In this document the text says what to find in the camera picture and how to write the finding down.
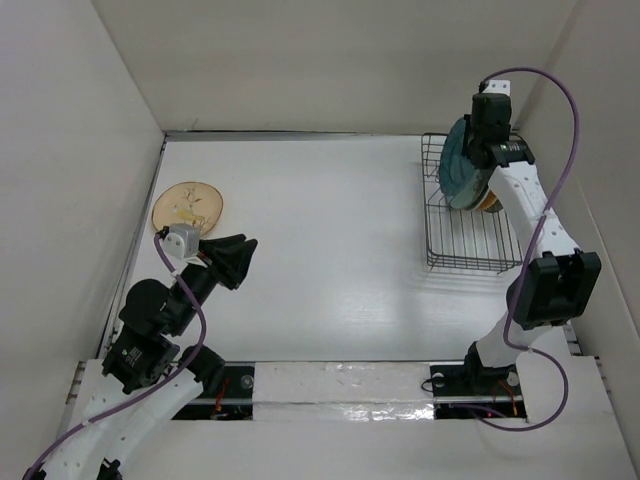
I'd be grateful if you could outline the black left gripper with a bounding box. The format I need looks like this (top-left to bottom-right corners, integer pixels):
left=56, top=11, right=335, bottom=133
left=169, top=232, right=258, bottom=333

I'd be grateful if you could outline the beige plate with bird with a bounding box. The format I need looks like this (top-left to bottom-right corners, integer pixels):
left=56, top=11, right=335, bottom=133
left=151, top=182, right=224, bottom=237

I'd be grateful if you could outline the dark teal scalloped plate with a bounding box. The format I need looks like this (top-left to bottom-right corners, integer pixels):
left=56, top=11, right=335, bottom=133
left=438, top=117, right=481, bottom=201

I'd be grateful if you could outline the orange woven plate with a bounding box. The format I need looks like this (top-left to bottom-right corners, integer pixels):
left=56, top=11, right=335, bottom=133
left=475, top=191, right=503, bottom=214

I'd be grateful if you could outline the light green plate with flower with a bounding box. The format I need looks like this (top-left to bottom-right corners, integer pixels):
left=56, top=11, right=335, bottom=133
left=446, top=186, right=490, bottom=210

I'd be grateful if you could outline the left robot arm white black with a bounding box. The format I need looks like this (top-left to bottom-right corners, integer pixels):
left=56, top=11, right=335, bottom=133
left=24, top=224, right=258, bottom=479

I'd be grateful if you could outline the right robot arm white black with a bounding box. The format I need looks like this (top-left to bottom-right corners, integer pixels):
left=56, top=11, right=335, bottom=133
left=461, top=86, right=601, bottom=394

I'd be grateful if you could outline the white foam front bar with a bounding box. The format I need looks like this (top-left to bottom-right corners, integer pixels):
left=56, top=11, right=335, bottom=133
left=252, top=361, right=434, bottom=422

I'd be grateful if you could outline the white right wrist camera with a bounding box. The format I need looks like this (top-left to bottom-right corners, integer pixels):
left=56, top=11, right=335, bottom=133
left=479, top=78, right=511, bottom=96

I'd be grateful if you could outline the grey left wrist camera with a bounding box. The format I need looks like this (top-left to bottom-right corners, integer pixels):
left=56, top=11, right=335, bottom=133
left=160, top=223, right=200, bottom=261

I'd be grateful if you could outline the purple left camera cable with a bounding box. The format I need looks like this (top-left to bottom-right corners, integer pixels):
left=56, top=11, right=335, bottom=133
left=22, top=234, right=208, bottom=480

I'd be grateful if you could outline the black wire dish rack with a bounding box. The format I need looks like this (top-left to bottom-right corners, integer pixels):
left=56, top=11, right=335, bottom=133
left=421, top=133, right=523, bottom=275

